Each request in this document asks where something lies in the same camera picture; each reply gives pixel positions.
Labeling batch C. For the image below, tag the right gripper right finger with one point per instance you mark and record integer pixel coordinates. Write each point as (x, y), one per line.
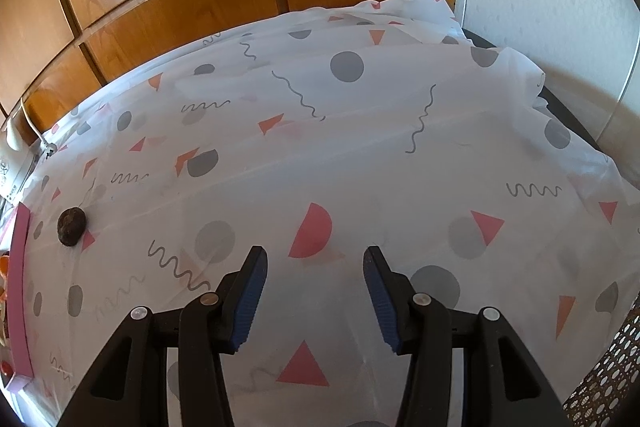
(502, 383)

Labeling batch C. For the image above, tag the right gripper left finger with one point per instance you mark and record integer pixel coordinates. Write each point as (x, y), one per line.
(126, 383)

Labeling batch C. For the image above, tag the dark wrinkled round fruit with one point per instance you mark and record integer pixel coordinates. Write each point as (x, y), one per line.
(71, 226)

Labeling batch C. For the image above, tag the small red tomato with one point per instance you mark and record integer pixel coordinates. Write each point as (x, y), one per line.
(6, 370)

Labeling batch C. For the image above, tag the orange tangerine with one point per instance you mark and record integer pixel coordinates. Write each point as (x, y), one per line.
(4, 266)

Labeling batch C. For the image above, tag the perforated brown chair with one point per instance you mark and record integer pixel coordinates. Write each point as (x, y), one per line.
(609, 395)

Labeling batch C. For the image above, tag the pink-edged shallow tray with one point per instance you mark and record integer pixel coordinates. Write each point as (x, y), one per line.
(23, 373)

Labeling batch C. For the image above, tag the white ceramic electric kettle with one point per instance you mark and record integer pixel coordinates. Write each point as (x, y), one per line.
(16, 159)

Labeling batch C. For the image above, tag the patterned white tablecloth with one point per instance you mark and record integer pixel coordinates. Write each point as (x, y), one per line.
(315, 135)

